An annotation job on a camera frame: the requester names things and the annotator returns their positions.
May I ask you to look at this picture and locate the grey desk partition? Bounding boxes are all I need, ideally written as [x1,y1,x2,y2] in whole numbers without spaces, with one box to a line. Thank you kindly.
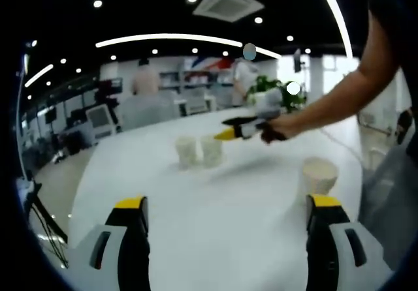
[119,94,180,131]

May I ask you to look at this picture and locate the person's grey trousers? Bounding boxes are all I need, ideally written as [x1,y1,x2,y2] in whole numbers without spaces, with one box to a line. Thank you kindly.
[357,140,415,271]

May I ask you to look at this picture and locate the printed white paper cup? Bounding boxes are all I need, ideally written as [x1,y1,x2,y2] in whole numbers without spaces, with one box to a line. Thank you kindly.
[174,136,199,170]
[199,134,225,168]

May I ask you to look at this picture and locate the white table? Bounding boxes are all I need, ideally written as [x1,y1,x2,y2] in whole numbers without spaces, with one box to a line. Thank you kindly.
[69,106,365,291]

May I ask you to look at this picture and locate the person's right hand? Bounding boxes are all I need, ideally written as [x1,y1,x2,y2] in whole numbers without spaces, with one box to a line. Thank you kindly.
[266,114,297,141]

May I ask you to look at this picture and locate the curved ceiling light strip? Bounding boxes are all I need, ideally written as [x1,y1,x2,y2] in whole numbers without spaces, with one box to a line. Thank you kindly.
[95,33,282,59]

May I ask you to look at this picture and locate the light grey gripper cable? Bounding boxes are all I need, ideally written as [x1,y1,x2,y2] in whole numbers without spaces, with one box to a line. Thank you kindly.
[318,126,364,163]

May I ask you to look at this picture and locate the green potted plant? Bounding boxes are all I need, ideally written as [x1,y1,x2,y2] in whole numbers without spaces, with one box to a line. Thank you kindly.
[246,74,308,113]

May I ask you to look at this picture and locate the white storage shelf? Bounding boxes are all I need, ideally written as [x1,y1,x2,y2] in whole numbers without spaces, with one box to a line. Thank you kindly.
[159,69,236,98]

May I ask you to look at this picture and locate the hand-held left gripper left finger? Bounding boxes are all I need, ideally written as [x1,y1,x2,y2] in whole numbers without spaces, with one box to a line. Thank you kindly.
[66,195,151,291]

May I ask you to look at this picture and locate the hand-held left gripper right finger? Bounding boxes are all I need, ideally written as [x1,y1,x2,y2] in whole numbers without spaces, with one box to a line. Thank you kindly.
[304,193,393,291]

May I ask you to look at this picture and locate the red blue striped banner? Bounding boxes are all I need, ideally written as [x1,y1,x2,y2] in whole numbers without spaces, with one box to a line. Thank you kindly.
[188,55,236,72]

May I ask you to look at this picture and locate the white boxy machine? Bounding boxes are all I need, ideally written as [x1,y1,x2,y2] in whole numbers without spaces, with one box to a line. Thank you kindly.
[86,104,118,138]

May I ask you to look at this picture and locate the dark red display monitor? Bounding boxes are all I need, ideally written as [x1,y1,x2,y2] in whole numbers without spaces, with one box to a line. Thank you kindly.
[94,78,124,109]

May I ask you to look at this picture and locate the ceiling air conditioner vent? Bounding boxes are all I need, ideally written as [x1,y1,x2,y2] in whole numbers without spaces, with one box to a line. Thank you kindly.
[191,0,265,23]

